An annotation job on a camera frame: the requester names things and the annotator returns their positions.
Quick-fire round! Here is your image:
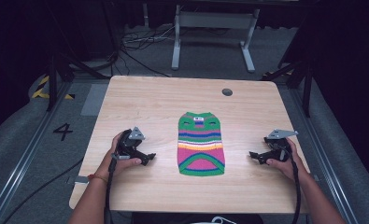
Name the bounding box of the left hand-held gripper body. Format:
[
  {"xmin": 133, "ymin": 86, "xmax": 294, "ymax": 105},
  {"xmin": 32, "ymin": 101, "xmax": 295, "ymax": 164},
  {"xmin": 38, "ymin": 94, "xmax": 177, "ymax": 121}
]
[{"xmin": 114, "ymin": 126, "xmax": 147, "ymax": 161}]

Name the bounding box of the black metal stand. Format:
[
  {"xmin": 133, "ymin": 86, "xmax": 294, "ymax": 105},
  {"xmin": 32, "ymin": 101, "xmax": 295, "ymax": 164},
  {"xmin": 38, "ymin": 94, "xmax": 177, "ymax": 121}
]
[
  {"xmin": 46, "ymin": 50, "xmax": 112, "ymax": 112},
  {"xmin": 261, "ymin": 58, "xmax": 315, "ymax": 119}
]

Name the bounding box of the grey floor plate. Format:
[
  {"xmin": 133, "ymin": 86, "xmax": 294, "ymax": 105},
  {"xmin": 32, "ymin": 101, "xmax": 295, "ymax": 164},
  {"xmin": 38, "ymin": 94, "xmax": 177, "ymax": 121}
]
[{"xmin": 79, "ymin": 82, "xmax": 110, "ymax": 118}]

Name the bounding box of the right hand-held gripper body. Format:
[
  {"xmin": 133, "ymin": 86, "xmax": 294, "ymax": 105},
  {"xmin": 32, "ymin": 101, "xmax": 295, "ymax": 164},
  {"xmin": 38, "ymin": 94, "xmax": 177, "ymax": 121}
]
[{"xmin": 263, "ymin": 128, "xmax": 299, "ymax": 162}]

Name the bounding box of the white cord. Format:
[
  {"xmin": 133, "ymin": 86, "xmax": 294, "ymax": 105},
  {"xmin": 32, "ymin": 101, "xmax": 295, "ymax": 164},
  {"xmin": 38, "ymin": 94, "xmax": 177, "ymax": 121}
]
[{"xmin": 190, "ymin": 216, "xmax": 237, "ymax": 224}]

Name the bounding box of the person's dark clothing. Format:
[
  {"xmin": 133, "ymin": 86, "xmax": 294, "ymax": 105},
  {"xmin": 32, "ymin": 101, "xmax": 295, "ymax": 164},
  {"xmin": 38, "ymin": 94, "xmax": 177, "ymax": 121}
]
[{"xmin": 131, "ymin": 212, "xmax": 264, "ymax": 224}]

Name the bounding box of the red bracelet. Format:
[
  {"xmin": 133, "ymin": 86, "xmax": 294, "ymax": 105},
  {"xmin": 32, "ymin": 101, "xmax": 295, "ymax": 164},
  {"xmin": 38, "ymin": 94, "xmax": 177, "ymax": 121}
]
[{"xmin": 87, "ymin": 174, "xmax": 108, "ymax": 185}]

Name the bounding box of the person's left hand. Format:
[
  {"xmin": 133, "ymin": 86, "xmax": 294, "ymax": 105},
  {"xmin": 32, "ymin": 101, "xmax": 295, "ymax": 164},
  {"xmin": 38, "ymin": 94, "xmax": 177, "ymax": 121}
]
[{"xmin": 94, "ymin": 130, "xmax": 143, "ymax": 185}]

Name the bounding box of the striped knitted pet sweater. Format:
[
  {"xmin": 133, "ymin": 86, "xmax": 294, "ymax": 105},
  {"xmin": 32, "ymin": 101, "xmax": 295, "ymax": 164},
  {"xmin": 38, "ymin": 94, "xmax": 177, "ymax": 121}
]
[{"xmin": 177, "ymin": 111, "xmax": 226, "ymax": 177}]

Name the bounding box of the bundle of floor cables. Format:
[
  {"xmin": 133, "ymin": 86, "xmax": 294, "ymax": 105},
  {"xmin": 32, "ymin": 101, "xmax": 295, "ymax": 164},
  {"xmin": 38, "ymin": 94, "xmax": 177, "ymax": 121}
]
[{"xmin": 119, "ymin": 23, "xmax": 177, "ymax": 78}]

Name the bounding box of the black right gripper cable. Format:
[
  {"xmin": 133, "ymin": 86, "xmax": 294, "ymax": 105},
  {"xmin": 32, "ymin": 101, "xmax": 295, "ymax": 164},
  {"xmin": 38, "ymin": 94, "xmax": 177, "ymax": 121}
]
[{"xmin": 279, "ymin": 145, "xmax": 302, "ymax": 224}]

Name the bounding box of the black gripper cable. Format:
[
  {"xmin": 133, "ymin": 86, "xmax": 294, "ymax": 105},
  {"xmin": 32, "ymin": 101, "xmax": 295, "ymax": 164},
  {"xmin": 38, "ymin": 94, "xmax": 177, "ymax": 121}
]
[
  {"xmin": 103, "ymin": 153, "xmax": 119, "ymax": 224},
  {"xmin": 279, "ymin": 145, "xmax": 302, "ymax": 224}
]

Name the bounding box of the yellow black hazard tape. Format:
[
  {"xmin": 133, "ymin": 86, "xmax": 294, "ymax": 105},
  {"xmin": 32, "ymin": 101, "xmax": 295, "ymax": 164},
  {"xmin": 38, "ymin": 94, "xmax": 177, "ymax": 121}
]
[{"xmin": 31, "ymin": 75, "xmax": 76, "ymax": 101}]

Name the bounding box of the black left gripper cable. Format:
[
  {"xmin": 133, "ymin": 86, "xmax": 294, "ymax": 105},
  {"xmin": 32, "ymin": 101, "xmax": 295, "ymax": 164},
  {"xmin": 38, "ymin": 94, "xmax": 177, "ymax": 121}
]
[{"xmin": 103, "ymin": 153, "xmax": 119, "ymax": 224}]

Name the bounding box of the thin black floor cable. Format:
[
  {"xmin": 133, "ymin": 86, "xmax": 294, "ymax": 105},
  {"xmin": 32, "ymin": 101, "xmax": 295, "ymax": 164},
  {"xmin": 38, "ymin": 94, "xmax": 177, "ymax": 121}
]
[{"xmin": 0, "ymin": 158, "xmax": 85, "ymax": 224}]

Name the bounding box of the white metal table frame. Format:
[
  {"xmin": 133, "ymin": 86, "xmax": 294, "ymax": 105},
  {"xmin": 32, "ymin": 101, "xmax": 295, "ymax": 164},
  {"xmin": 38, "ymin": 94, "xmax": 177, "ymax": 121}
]
[{"xmin": 171, "ymin": 4, "xmax": 262, "ymax": 74}]

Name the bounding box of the person's right hand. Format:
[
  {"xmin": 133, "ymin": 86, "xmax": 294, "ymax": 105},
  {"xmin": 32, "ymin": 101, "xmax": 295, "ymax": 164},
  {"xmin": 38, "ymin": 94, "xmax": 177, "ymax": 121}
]
[{"xmin": 265, "ymin": 137, "xmax": 311, "ymax": 184}]

